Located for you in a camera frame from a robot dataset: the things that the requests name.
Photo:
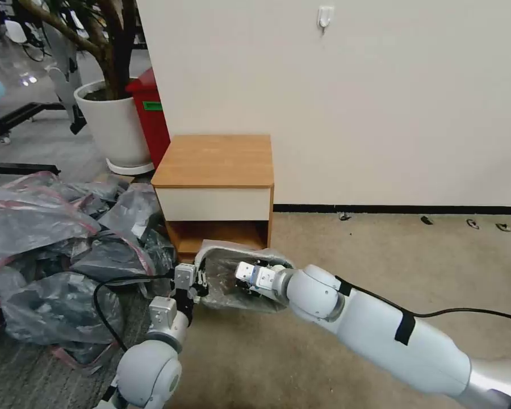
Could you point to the wooden nightstand with white drawer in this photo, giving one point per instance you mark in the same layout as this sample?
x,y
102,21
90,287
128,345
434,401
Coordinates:
x,y
215,162

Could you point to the pile of grey plastic bags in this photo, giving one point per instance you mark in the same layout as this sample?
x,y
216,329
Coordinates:
x,y
47,255

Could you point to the black baseboard strip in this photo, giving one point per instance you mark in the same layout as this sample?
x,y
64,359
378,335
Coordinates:
x,y
400,208

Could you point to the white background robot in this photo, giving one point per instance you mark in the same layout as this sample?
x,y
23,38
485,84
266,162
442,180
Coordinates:
x,y
66,81

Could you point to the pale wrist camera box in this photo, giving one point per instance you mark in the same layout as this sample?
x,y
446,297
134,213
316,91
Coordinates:
x,y
183,275
245,271

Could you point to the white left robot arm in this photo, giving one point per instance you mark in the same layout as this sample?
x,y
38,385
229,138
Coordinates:
x,y
147,375

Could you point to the white pot saucer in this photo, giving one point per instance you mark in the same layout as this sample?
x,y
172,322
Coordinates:
x,y
130,168

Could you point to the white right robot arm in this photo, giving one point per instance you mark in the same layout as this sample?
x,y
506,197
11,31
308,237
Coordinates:
x,y
387,341

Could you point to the translucent grey garbage bag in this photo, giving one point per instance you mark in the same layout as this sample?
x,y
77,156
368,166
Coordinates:
x,y
221,281

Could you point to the white trash can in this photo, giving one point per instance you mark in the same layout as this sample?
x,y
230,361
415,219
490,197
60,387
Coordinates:
x,y
221,255

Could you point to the red bin with green label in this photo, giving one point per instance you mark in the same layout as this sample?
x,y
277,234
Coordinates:
x,y
151,115

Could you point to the white wall hook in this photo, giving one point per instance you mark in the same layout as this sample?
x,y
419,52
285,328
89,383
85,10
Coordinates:
x,y
325,19

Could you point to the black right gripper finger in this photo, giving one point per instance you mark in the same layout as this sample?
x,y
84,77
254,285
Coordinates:
x,y
259,261
239,284

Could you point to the brown potted tree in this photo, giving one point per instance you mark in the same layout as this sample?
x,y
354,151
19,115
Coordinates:
x,y
110,38

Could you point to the black floor bar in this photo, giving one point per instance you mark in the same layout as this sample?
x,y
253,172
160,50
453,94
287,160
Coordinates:
x,y
21,167

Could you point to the white plant pot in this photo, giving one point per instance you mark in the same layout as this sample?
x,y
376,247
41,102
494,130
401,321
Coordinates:
x,y
115,128

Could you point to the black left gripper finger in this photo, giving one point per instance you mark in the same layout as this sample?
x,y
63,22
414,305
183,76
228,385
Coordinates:
x,y
200,274
203,291

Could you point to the black wheeled frame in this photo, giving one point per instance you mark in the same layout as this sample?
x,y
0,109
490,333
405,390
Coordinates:
x,y
13,117

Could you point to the dark floor scrap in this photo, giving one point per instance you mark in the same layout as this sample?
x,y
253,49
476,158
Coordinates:
x,y
428,220
345,217
502,227
472,224

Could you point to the white background chair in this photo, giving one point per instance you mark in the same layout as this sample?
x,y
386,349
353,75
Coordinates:
x,y
15,30

